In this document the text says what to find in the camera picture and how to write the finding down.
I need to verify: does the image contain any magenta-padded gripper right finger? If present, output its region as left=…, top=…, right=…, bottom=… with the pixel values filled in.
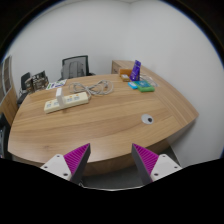
left=131, top=143, right=183, bottom=185

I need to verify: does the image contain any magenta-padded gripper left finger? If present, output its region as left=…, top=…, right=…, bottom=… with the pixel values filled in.
left=40, top=143, right=92, bottom=185

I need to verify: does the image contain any white charger block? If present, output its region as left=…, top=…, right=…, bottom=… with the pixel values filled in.
left=55, top=87, right=65, bottom=110

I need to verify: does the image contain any cream power strip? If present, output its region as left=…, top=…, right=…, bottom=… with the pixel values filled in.
left=43, top=92, right=91, bottom=114

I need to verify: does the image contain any green flat box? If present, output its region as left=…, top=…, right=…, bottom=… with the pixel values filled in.
left=133, top=80, right=156, bottom=93

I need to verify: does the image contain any small blue box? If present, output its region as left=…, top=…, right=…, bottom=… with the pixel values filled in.
left=127, top=81, right=139, bottom=90

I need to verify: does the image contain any black armchair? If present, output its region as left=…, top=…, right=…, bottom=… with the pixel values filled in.
left=0, top=113, right=13, bottom=160

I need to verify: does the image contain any clear plastic bag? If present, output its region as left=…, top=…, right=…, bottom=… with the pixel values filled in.
left=139, top=73, right=160, bottom=88

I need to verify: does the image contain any stack of dark cardboard boxes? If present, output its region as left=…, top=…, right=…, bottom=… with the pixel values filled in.
left=24, top=70, right=50, bottom=95

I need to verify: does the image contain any purple standing pouch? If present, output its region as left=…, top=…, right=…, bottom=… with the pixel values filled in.
left=129, top=59, right=142, bottom=82

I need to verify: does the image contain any grey backpack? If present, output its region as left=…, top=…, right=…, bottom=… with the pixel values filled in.
left=61, top=60, right=85, bottom=80

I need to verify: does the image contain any wooden glass-door cabinet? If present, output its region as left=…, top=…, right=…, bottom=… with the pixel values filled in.
left=0, top=54, right=19, bottom=126

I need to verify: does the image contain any orange box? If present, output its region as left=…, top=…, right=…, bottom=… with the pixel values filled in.
left=118, top=68, right=133, bottom=78

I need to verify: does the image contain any black mesh office chair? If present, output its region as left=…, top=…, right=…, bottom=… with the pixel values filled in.
left=60, top=55, right=96, bottom=81

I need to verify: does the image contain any low wooden side cabinet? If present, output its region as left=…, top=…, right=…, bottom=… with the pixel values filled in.
left=110, top=59, right=136, bottom=75

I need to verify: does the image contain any grey table cable grommet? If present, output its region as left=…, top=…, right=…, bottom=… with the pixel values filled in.
left=140, top=113, right=155, bottom=125

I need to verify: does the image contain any grey coiled cable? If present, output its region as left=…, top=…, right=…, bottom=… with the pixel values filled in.
left=68, top=79, right=115, bottom=97

